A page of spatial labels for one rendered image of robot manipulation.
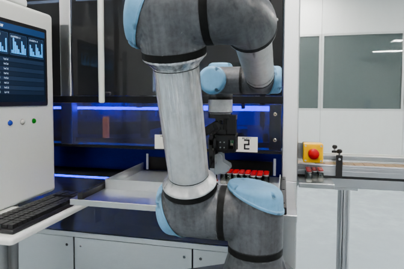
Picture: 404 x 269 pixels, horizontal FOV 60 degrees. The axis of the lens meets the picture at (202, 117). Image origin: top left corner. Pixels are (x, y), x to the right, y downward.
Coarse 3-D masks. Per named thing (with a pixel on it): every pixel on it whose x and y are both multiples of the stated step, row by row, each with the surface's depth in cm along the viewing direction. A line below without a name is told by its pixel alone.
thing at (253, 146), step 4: (240, 140) 138; (252, 140) 137; (256, 140) 137; (240, 144) 139; (252, 144) 138; (256, 144) 137; (240, 148) 139; (252, 148) 138; (256, 148) 137; (252, 152) 138; (256, 152) 137
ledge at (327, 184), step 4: (300, 180) 138; (304, 180) 138; (324, 180) 138; (328, 180) 138; (300, 184) 134; (304, 184) 134; (308, 184) 134; (312, 184) 133; (316, 184) 133; (320, 184) 133; (324, 184) 132; (328, 184) 132; (332, 184) 132; (316, 188) 133; (320, 188) 133; (324, 188) 132; (328, 188) 132; (332, 188) 132
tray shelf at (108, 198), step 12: (276, 180) 138; (108, 192) 120; (120, 192) 120; (132, 192) 120; (144, 192) 120; (156, 192) 120; (288, 192) 120; (72, 204) 112; (84, 204) 111; (96, 204) 110; (108, 204) 109; (120, 204) 108; (132, 204) 107; (144, 204) 106; (288, 204) 106; (288, 216) 97
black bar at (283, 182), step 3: (282, 177) 134; (285, 177) 134; (282, 180) 129; (285, 180) 129; (282, 183) 125; (285, 183) 125; (282, 186) 120; (285, 186) 120; (282, 189) 116; (285, 189) 116; (282, 192) 112; (285, 192) 112; (285, 195) 109; (285, 198) 106; (285, 201) 103; (285, 204) 100; (285, 207) 97; (285, 210) 97; (285, 213) 97
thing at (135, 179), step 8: (136, 168) 150; (112, 176) 129; (120, 176) 135; (128, 176) 142; (136, 176) 144; (144, 176) 144; (152, 176) 144; (160, 176) 144; (112, 184) 123; (120, 184) 123; (128, 184) 122; (136, 184) 121; (144, 184) 121; (152, 184) 120; (160, 184) 119
